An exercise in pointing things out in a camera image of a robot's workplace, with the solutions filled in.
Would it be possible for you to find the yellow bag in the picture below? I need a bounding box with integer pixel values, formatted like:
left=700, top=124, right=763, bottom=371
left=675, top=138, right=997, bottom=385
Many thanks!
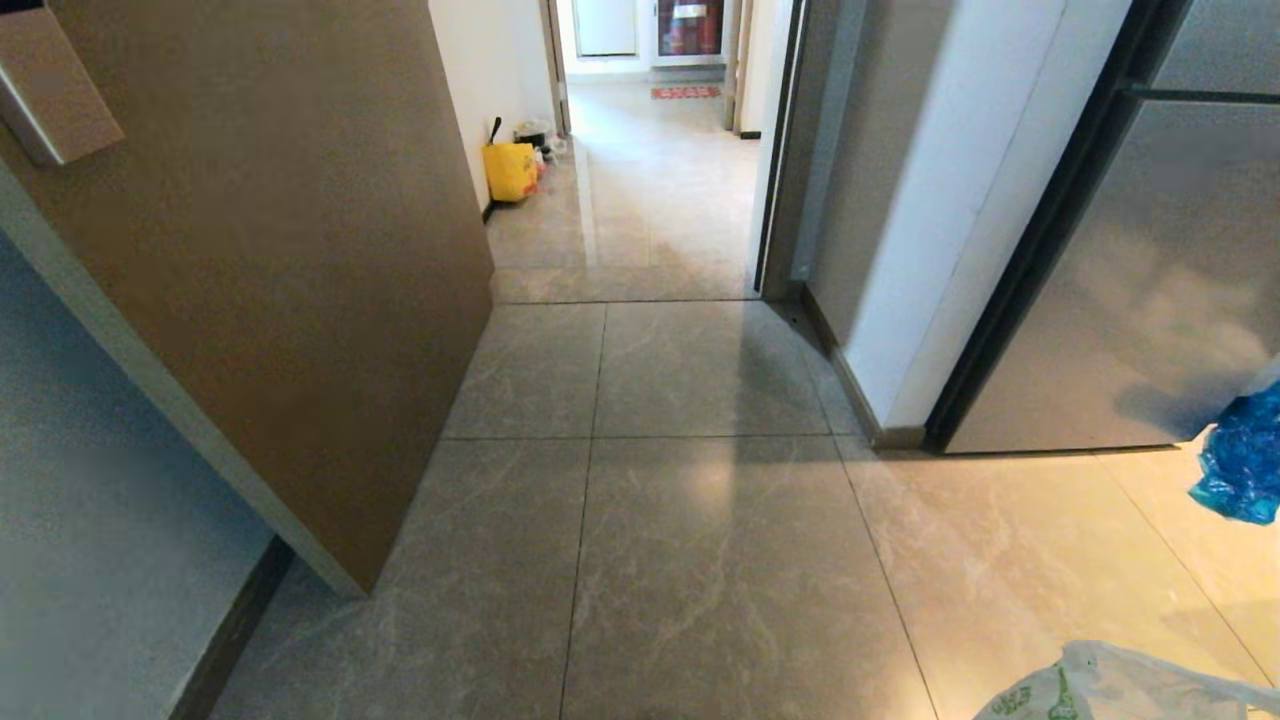
left=483, top=142, right=540, bottom=204

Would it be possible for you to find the white printed plastic bag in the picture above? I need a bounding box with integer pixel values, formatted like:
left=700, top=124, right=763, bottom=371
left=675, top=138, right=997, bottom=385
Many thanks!
left=973, top=640, right=1280, bottom=720

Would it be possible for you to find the blue plastic bag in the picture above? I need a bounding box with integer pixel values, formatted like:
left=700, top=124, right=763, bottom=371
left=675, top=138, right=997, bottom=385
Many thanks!
left=1188, top=381, right=1280, bottom=525

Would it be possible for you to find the glass fire extinguisher cabinet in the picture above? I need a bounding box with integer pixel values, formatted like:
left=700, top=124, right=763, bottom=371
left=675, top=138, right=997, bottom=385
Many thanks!
left=653, top=0, right=728, bottom=67

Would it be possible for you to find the white door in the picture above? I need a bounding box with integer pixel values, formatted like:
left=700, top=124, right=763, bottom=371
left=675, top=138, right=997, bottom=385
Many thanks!
left=573, top=0, right=639, bottom=58

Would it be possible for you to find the brown wooden door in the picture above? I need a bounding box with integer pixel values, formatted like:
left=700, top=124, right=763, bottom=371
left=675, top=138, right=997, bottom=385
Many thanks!
left=0, top=0, right=496, bottom=599

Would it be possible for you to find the silver refrigerator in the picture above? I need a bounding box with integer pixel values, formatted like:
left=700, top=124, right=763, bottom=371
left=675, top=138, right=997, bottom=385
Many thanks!
left=925, top=0, right=1280, bottom=456

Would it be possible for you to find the silver door handle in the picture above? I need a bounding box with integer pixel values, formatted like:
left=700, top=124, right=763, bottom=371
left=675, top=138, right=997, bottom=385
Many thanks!
left=0, top=5, right=126, bottom=168

